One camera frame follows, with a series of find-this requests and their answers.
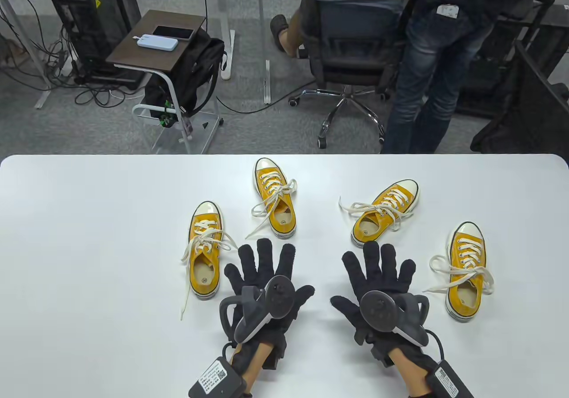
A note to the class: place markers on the person's left hand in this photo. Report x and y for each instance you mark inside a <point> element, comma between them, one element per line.
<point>262,264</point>

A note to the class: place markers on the person's right hand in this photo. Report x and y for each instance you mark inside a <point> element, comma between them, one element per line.
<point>378,269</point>

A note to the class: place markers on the grey hand controller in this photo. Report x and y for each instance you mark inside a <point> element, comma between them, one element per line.
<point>378,311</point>
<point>280,295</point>

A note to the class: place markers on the yellow canvas shoe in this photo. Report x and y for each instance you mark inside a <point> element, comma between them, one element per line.
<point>466,230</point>
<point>266,164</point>
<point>409,189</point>
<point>206,209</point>

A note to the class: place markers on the person's right forearm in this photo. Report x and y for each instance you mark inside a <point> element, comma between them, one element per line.
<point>411,380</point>

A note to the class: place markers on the person's left forearm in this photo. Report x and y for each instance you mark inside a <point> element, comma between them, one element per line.
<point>255,367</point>

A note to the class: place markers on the green backpack charm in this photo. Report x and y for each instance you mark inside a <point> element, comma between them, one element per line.
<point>166,120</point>

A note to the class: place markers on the white desk leg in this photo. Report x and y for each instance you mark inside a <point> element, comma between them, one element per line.
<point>43,100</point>
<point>227,60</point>
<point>267,82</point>

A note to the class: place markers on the black backpack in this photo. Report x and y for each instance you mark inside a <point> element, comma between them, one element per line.
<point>195,73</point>

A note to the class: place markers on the black computer tower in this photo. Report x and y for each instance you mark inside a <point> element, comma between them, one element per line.
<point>98,20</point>
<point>489,82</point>

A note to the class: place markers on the black mesh chair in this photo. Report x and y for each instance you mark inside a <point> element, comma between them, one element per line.
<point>533,104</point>

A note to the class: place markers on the black office chair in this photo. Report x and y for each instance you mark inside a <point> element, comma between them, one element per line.
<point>351,33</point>

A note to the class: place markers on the brown side table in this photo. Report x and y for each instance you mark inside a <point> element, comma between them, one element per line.
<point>146,53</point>

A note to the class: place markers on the light blue power bank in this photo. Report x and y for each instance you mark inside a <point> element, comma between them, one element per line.
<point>158,42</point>

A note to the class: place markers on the black smartphone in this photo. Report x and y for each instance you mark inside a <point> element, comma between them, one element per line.
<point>173,32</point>

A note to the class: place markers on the white power strip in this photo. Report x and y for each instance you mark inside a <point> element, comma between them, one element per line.
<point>66,70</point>

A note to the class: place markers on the black desk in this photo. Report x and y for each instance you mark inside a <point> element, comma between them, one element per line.
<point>555,13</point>

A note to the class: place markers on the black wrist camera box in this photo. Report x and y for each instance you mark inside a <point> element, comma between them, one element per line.
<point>213,378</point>
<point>449,380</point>

